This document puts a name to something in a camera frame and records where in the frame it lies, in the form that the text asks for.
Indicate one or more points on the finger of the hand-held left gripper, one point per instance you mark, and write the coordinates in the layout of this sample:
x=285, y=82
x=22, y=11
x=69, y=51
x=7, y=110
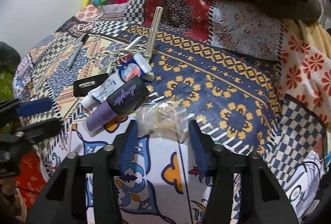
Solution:
x=41, y=128
x=33, y=107

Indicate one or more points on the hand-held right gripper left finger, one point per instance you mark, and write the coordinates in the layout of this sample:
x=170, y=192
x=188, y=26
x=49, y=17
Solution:
x=128, y=151

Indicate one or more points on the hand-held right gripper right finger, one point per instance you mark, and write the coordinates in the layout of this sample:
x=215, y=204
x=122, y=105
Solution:
x=200, y=156

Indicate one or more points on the clear bag of rubber bands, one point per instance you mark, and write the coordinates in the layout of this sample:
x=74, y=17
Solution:
x=160, y=115

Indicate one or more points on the red floral cloth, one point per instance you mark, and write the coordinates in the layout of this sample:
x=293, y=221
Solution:
x=31, y=182

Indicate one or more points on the green plastic bag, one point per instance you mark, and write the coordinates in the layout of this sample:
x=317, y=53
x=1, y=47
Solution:
x=5, y=82

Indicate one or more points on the black purple cosmetic tube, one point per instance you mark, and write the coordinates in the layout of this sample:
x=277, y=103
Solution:
x=124, y=97

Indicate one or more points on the dark grey cloth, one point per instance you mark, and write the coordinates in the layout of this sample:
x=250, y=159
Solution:
x=9, y=53

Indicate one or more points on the black card with clip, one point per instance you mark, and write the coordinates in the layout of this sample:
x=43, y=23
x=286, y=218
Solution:
x=90, y=84

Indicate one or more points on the patterned patchwork bedsheet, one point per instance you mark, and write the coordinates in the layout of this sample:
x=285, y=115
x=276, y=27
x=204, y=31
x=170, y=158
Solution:
x=232, y=100

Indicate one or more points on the white blue toothpaste tube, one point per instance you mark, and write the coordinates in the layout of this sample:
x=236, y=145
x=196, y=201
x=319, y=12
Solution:
x=116, y=82

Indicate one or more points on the black marker pen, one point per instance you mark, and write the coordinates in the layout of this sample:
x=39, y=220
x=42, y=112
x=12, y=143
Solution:
x=77, y=51

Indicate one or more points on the cream plastic comb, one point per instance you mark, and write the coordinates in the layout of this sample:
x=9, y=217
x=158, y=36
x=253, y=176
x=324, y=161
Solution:
x=152, y=35

